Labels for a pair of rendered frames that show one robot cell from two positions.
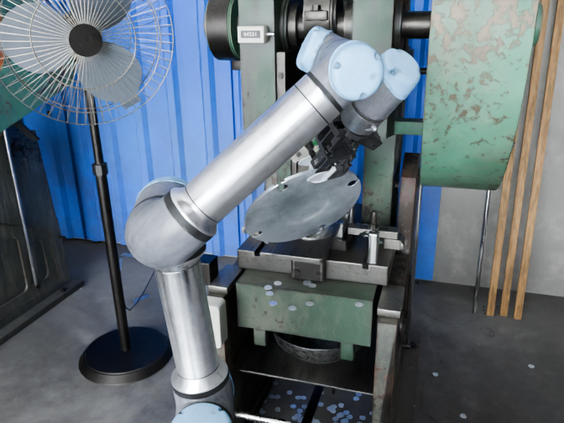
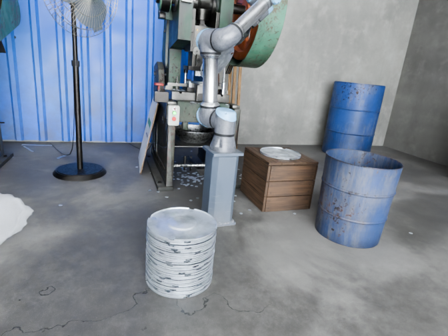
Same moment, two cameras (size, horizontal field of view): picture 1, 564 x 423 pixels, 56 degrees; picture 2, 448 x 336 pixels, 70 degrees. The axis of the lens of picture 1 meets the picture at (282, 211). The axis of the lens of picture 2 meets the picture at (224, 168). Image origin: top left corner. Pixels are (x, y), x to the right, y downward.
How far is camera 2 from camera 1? 1.49 m
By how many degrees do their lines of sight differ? 36
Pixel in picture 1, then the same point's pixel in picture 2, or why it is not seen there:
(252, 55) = (184, 8)
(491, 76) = (277, 17)
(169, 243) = (235, 37)
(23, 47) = not seen: outside the picture
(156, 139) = (47, 73)
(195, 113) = not seen: hidden behind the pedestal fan
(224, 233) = (91, 128)
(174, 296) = (213, 68)
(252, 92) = (183, 23)
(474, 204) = not seen: hidden behind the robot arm
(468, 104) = (270, 26)
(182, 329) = (214, 81)
